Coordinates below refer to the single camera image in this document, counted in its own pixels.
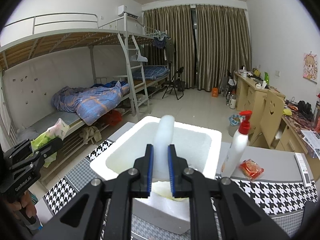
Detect green tissue packet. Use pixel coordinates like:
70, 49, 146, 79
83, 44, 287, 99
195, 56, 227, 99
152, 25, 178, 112
31, 118, 69, 152

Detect white foam tube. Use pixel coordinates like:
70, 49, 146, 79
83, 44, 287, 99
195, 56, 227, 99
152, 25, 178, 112
152, 115, 175, 182

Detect person's left hand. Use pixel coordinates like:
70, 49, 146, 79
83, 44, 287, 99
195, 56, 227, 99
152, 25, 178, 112
20, 190, 37, 218

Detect red snack packet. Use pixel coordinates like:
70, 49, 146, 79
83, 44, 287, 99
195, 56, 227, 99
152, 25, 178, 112
239, 159, 264, 181

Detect houndstooth table cloth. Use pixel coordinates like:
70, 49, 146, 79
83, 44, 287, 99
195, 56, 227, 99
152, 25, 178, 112
43, 141, 318, 239

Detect white pump lotion bottle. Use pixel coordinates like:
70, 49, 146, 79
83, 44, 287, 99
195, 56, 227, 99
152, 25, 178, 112
221, 110, 252, 177

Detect white remote control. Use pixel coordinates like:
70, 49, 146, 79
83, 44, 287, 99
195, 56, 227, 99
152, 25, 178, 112
295, 153, 311, 187

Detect white styrofoam box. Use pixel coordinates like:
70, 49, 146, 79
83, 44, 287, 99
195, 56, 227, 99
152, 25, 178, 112
90, 116, 222, 235

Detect blue plaid quilt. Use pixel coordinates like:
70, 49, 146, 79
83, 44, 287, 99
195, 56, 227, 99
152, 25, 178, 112
51, 81, 130, 126

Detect blue waste basket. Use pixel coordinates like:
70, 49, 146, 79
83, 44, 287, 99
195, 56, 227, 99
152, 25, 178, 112
228, 114, 243, 137

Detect wooden desk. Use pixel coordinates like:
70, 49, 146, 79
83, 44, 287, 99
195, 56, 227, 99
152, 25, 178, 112
234, 73, 319, 160

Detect printed paper sheet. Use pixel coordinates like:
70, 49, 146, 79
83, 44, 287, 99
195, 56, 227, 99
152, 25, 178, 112
301, 130, 320, 154

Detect white metal bunk bed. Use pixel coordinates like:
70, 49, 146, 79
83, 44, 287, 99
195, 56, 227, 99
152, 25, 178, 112
0, 4, 176, 181

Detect wooden smiley chair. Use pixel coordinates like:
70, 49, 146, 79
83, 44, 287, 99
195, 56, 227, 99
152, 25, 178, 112
249, 91, 284, 149

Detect orange box on floor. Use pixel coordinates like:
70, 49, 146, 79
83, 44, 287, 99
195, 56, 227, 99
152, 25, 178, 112
211, 87, 219, 98

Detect black folding chair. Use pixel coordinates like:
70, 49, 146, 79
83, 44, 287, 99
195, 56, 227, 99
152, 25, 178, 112
162, 67, 185, 100

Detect brown curtains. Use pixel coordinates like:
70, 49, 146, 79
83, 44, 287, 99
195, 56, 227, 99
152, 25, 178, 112
143, 4, 252, 92

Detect white air conditioner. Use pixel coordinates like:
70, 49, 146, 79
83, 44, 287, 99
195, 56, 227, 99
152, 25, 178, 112
118, 5, 139, 19

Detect cartoon girl wall poster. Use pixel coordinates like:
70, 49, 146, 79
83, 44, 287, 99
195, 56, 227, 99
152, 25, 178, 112
303, 52, 319, 83

